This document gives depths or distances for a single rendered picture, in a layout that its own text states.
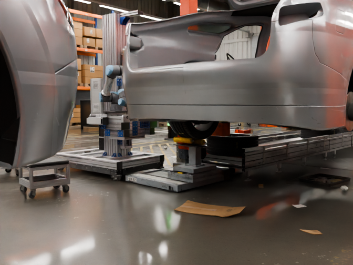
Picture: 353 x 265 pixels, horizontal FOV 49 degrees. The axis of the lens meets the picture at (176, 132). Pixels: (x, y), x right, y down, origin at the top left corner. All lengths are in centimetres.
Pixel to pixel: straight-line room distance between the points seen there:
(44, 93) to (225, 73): 166
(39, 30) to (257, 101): 170
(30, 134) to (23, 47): 25
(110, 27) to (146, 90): 205
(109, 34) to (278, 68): 302
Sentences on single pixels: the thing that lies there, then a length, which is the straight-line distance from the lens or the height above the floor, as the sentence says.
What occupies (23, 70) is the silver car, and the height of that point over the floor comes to 102.
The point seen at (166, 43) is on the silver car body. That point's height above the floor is 151.
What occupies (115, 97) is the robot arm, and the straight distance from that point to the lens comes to 476.
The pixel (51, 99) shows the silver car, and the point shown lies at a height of 94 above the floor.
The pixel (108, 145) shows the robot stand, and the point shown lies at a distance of 515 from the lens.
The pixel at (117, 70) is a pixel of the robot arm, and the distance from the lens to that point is 446.
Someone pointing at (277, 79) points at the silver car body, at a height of 107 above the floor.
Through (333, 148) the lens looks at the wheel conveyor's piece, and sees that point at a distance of 700.
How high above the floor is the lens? 93
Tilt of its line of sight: 5 degrees down
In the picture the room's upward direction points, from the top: straight up
